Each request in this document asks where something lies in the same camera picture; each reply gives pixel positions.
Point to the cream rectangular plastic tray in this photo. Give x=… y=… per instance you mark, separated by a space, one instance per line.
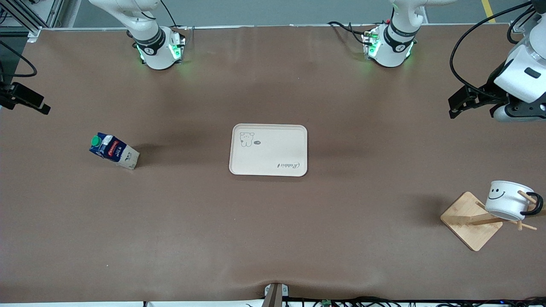
x=273 y=153

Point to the wooden cup rack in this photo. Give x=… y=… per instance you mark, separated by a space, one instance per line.
x=465 y=221

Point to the blue white milk carton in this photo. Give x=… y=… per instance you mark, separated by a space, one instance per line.
x=115 y=151

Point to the aluminium frame profile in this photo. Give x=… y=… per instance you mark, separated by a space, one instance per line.
x=25 y=19
x=516 y=26

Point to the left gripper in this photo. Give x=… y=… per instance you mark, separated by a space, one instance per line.
x=490 y=91

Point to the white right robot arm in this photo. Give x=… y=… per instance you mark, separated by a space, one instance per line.
x=151 y=42

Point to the metal table edge bracket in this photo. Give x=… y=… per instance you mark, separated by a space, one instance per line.
x=275 y=294

